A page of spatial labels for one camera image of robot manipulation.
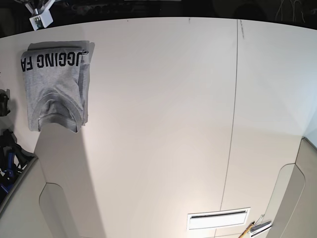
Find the grey T-shirt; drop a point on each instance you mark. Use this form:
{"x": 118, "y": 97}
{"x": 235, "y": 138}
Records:
{"x": 56, "y": 79}

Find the black power strip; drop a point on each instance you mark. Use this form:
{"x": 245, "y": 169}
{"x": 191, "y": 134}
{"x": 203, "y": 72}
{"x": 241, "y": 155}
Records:
{"x": 125, "y": 7}

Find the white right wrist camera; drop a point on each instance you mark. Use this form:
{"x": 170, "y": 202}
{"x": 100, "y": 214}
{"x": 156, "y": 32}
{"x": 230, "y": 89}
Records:
{"x": 41, "y": 20}

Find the black device at left edge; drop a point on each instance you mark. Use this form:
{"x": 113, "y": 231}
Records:
{"x": 4, "y": 110}

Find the white table cable slot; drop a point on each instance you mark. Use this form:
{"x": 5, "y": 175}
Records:
{"x": 218, "y": 220}

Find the wooden handled tool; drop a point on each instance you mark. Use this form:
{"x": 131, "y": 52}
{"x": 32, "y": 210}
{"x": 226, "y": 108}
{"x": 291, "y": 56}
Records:
{"x": 247, "y": 229}

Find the blue and black clamp stand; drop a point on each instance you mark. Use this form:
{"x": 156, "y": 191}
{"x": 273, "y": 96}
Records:
{"x": 13, "y": 160}

